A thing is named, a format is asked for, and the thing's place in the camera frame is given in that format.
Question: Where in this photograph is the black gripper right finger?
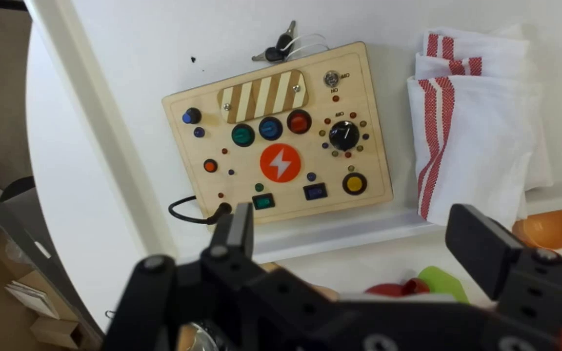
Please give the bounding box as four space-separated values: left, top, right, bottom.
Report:
445 204 562 351

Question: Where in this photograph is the red striped folded towel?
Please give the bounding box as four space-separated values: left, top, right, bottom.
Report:
404 26 557 229

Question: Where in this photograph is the bunch of metal keys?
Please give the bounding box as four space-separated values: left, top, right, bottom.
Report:
250 18 330 65

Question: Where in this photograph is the wooden button busy board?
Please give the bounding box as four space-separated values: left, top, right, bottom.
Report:
160 42 397 227

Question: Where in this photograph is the brown cardboard floor box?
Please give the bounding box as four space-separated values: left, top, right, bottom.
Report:
4 270 86 351

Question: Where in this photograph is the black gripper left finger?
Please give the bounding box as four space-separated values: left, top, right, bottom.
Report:
102 202 311 351

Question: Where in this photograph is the black board power cable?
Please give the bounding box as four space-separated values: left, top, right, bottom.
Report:
168 194 235 227

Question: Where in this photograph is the orange fruit piece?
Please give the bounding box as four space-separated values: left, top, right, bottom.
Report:
512 209 562 254

